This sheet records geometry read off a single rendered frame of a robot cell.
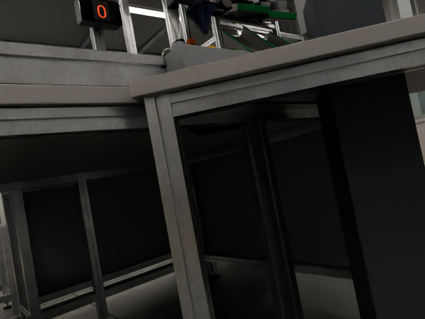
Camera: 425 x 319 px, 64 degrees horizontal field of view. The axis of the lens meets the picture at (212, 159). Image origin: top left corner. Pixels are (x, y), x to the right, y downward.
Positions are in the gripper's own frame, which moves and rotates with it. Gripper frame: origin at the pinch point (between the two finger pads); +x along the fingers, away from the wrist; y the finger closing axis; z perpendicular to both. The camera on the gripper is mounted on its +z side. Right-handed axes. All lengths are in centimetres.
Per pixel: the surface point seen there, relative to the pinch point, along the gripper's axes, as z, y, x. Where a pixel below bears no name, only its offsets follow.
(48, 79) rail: 7.7, -43.6, 19.8
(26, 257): -125, -36, 64
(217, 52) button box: 13.2, -8.6, 14.7
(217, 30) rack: -16.1, 18.3, -7.0
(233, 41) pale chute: -12.2, 21.0, -1.7
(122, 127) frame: 14.0, -34.2, 30.6
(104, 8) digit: -20.5, -18.8, -11.8
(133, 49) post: -121, 39, -46
